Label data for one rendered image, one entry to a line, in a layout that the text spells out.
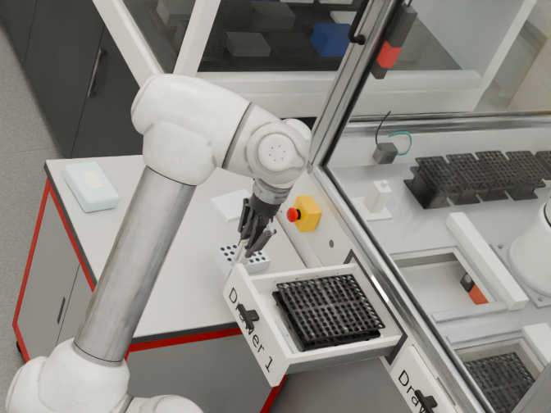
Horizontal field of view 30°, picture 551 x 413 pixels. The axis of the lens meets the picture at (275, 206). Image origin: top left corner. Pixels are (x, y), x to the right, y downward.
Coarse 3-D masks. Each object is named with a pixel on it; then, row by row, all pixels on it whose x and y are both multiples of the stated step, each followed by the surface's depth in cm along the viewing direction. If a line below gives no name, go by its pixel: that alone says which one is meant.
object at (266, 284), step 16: (288, 272) 252; (304, 272) 254; (320, 272) 256; (336, 272) 260; (352, 272) 263; (256, 288) 249; (272, 288) 252; (288, 288) 255; (368, 288) 258; (272, 304) 250; (384, 320) 254; (384, 336) 254; (400, 336) 248; (304, 352) 234; (320, 352) 235; (336, 352) 238; (352, 352) 242; (368, 352) 245; (384, 352) 248; (288, 368) 233; (304, 368) 237
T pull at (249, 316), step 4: (240, 304) 236; (240, 308) 235; (244, 308) 235; (240, 312) 235; (244, 312) 234; (248, 312) 235; (252, 312) 235; (256, 312) 236; (244, 316) 234; (248, 316) 234; (252, 316) 234; (256, 316) 235; (244, 320) 234; (248, 320) 233; (252, 320) 234; (256, 320) 235; (248, 324) 232; (252, 324) 232; (248, 328) 232; (252, 328) 232
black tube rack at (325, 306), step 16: (304, 288) 249; (320, 288) 250; (336, 288) 252; (352, 288) 254; (304, 304) 245; (320, 304) 247; (336, 304) 248; (352, 304) 250; (368, 304) 252; (288, 320) 243; (320, 320) 247; (336, 320) 244; (352, 320) 246; (368, 320) 247; (304, 336) 241; (320, 336) 238; (336, 336) 241; (352, 336) 247; (368, 336) 248
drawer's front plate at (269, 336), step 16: (240, 272) 241; (224, 288) 249; (240, 288) 242; (256, 304) 236; (240, 320) 243; (272, 320) 233; (272, 336) 231; (256, 352) 238; (272, 352) 231; (288, 352) 227; (272, 368) 232; (272, 384) 232
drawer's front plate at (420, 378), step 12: (408, 348) 241; (408, 360) 241; (420, 360) 239; (396, 372) 246; (408, 372) 241; (420, 372) 238; (396, 384) 246; (408, 384) 242; (420, 384) 238; (432, 384) 234; (408, 396) 242; (444, 396) 233; (420, 408) 239; (432, 408) 235; (444, 408) 231
